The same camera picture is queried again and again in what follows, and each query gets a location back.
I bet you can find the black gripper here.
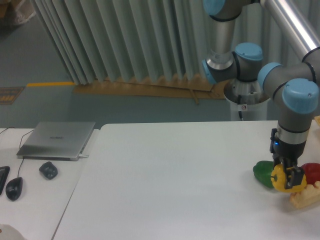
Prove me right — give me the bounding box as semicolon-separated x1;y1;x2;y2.
269;127;307;189

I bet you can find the yellow bell pepper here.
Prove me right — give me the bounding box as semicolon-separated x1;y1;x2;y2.
271;171;307;193

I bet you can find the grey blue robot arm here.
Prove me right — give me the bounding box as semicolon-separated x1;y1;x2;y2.
202;0;320;193

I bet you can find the green bell pepper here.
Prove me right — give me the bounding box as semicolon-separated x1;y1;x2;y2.
252;160;274;189

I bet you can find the red bell pepper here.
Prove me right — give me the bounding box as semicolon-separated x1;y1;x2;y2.
301;163;320;185

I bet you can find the beige toy bread slice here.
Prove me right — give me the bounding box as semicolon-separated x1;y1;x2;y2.
289;181;320;209

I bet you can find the wooden tray corner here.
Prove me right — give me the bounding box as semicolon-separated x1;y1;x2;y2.
314;115;320;126

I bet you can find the brown cardboard sheet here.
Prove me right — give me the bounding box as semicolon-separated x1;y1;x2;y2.
73;73;228;104

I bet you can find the grey pleated curtain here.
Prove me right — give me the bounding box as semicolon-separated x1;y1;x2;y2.
33;0;318;85

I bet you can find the silver closed laptop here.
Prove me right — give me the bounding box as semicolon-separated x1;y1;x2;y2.
16;121;96;161

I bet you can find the black earbuds case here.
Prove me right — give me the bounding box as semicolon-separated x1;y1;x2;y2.
39;161;58;180

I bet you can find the black computer mouse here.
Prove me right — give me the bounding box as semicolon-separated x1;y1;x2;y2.
5;177;23;201

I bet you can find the black keyboard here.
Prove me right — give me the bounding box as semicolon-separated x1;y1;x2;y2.
0;166;10;195

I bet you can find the white plate edge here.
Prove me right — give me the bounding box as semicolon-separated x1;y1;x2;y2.
0;224;25;240

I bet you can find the plastic wrapped cardboard box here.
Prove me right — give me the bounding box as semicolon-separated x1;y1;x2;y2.
0;0;36;27

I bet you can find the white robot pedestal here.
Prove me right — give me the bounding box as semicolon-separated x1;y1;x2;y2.
223;78;270;121

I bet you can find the white laptop cable plug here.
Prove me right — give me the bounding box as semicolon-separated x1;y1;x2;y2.
79;154;89;159

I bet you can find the black mouse cable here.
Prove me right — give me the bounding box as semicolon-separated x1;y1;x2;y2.
0;126;38;179

